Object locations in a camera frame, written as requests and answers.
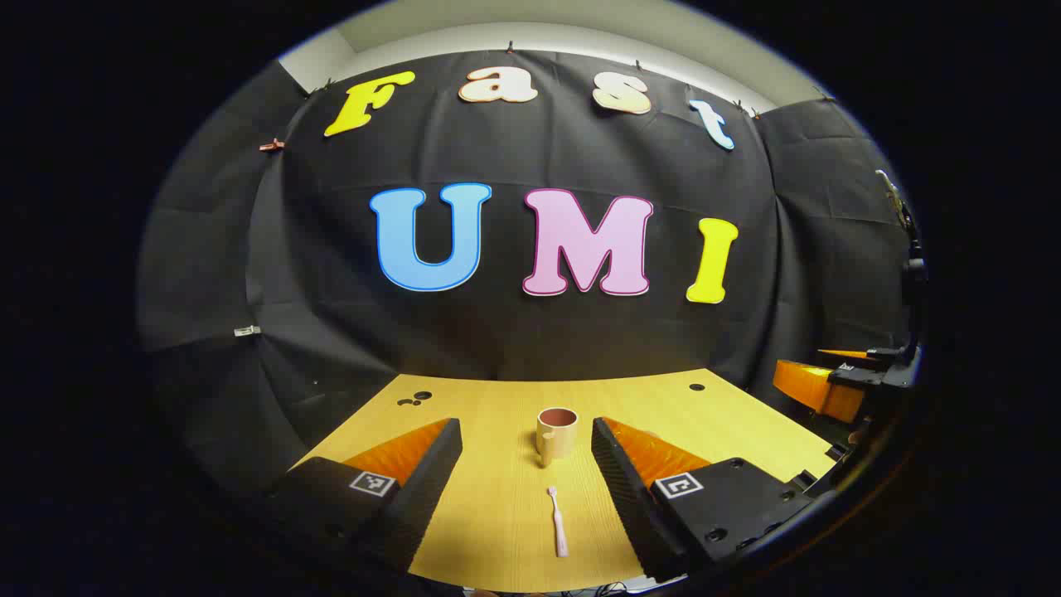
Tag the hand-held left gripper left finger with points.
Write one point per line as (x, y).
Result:
(431, 489)

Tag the pink toothbrush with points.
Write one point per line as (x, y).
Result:
(560, 535)

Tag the copper cloth clip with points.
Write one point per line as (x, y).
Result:
(271, 146)

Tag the black backdrop cloth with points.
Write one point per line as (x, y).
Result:
(530, 332)

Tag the beige cup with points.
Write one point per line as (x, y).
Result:
(557, 439)

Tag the wooden desktop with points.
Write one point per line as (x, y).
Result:
(497, 522)

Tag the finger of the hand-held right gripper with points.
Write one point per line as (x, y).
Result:
(808, 385)
(845, 356)

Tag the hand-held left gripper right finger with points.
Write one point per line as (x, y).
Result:
(626, 497)

